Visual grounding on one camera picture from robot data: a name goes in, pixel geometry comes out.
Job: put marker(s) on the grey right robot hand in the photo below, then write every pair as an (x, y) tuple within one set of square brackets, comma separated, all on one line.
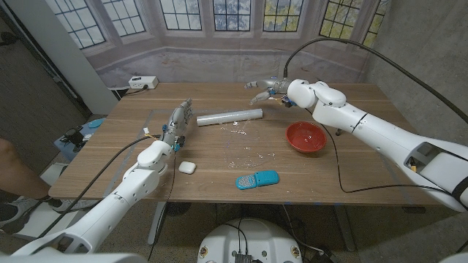
[(279, 85)]

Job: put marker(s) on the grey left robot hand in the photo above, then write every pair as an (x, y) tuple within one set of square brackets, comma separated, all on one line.
[(177, 122)]

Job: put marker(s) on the cling film roll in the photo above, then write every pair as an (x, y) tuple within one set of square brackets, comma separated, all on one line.
[(229, 117)]

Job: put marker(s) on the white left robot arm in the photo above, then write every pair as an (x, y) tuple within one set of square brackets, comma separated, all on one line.
[(109, 208)]

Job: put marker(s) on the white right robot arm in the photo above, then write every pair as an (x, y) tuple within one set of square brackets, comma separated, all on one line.
[(384, 133)]

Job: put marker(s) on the white airpods case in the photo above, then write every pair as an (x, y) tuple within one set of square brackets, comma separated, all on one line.
[(187, 167)]

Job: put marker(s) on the red bowl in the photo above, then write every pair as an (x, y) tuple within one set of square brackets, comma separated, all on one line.
[(306, 137)]

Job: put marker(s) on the white power strip box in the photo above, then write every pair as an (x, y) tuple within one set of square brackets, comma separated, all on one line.
[(143, 82)]

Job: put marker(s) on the printed window backdrop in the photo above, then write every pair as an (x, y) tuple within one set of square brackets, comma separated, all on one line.
[(219, 65)]

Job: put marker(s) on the blue stool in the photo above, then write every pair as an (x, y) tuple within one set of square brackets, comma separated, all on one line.
[(97, 123)]

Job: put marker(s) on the black round grille object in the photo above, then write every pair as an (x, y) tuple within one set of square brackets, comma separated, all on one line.
[(178, 208)]

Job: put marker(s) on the grey table leg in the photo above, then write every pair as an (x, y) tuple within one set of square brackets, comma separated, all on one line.
[(345, 228), (157, 223)]

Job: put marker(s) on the black device on stool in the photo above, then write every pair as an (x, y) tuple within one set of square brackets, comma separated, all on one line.
[(75, 137)]

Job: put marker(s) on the grey sneaker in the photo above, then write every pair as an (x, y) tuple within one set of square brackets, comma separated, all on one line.
[(67, 205), (12, 215)]

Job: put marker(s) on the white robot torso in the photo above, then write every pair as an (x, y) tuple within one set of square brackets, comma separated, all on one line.
[(252, 241)]

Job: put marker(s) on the person's bare leg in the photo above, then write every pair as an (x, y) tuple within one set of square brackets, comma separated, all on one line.
[(14, 171)]

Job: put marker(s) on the white floor board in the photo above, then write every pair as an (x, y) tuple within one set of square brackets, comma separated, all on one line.
[(36, 223)]

